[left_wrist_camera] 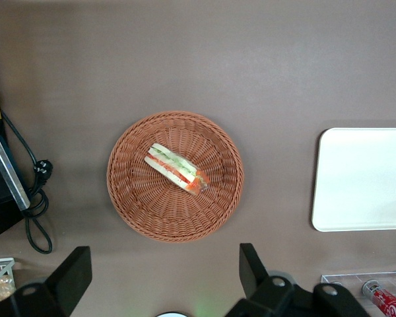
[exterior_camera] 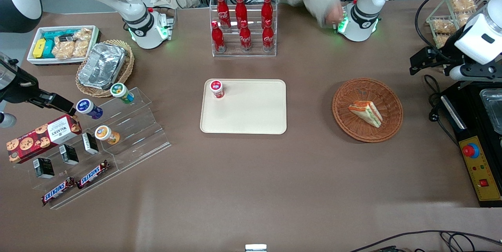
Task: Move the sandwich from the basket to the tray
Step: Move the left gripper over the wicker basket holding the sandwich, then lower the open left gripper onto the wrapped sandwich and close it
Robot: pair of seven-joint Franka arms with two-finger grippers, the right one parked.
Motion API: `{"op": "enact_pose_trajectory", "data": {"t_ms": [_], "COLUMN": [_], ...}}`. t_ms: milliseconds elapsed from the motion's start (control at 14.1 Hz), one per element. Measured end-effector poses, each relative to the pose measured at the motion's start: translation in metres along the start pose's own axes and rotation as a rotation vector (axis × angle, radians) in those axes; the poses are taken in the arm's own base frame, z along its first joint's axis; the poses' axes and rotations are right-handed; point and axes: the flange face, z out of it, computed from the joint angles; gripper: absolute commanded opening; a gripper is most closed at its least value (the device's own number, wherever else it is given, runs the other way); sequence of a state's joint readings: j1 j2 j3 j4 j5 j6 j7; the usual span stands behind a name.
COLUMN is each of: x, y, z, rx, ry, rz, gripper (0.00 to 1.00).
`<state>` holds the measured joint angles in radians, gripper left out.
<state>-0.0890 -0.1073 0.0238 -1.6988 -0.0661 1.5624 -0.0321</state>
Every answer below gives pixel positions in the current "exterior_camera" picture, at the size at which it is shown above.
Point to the teal long box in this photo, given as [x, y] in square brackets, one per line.
[57, 33]

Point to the beige plastic tray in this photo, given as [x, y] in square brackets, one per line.
[251, 110]

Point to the purple lid yogurt cup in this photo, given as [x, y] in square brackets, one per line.
[86, 106]

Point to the red lid yogurt cup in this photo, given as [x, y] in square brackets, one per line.
[216, 88]

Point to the yellow control panel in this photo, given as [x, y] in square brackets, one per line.
[484, 169]

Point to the clear acrylic bottle rack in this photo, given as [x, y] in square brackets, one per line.
[255, 50]

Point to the yellow small box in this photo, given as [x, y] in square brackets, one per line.
[39, 48]

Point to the triangular sandwich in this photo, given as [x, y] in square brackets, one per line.
[366, 112]

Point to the clear bag of crackers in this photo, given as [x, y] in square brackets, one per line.
[443, 26]
[464, 18]
[462, 4]
[442, 40]

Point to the brown round wicker basket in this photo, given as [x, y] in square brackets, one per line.
[353, 126]

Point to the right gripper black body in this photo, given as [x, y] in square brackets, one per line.
[19, 90]

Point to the clear acrylic stepped stand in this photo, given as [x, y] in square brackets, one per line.
[137, 134]

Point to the teal small box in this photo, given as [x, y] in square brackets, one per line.
[48, 50]

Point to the white plastic bin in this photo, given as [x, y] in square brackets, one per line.
[35, 60]

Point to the light tan wicker basket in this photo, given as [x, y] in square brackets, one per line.
[127, 67]

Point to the person's bare hand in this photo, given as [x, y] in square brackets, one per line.
[333, 15]

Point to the red cola bottle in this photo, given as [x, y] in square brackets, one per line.
[267, 8]
[245, 39]
[268, 37]
[218, 40]
[222, 12]
[240, 10]

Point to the aluminium foil tray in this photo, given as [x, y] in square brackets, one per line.
[102, 65]

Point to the clear bag of snacks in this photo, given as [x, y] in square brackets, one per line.
[81, 48]
[84, 34]
[63, 50]

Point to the Snickers chocolate bar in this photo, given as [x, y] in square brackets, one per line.
[58, 191]
[93, 174]

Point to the black countertop appliance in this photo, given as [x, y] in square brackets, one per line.
[466, 126]

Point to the red emergency stop button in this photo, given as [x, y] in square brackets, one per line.
[470, 150]

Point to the orange lid yogurt cup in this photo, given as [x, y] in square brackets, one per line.
[104, 133]

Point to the small black box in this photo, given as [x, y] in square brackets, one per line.
[43, 168]
[69, 154]
[90, 143]

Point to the green lid yogurt cup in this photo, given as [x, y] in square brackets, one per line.
[118, 90]

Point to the red Walkers shortbread box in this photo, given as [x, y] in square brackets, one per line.
[43, 138]

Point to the small silver object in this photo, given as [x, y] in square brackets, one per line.
[255, 248]

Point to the metal appliance pan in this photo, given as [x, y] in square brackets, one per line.
[493, 110]

